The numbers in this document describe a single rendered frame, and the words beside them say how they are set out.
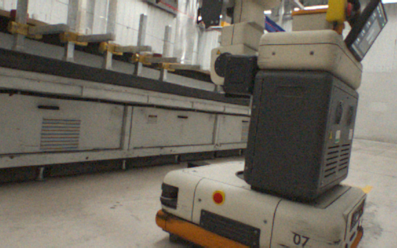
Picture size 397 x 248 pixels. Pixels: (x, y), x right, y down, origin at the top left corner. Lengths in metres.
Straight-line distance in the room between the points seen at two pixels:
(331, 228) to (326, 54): 0.49
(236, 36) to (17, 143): 1.33
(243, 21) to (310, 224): 0.83
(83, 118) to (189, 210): 1.21
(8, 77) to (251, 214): 1.24
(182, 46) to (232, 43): 6.08
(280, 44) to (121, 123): 1.57
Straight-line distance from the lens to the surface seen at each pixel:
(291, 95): 1.01
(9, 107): 1.94
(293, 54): 1.02
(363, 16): 1.15
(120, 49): 1.92
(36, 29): 1.63
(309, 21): 1.21
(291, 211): 0.99
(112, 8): 1.99
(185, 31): 7.45
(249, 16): 1.36
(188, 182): 1.16
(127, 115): 2.34
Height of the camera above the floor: 0.54
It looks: 3 degrees down
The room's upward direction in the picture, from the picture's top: 7 degrees clockwise
